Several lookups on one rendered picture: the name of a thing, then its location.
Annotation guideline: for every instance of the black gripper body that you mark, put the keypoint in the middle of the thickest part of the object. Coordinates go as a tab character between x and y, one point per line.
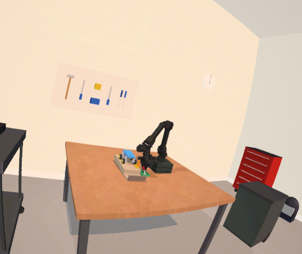
146	158

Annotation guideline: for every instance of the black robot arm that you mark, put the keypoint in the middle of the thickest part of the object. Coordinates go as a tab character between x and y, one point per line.
145	147

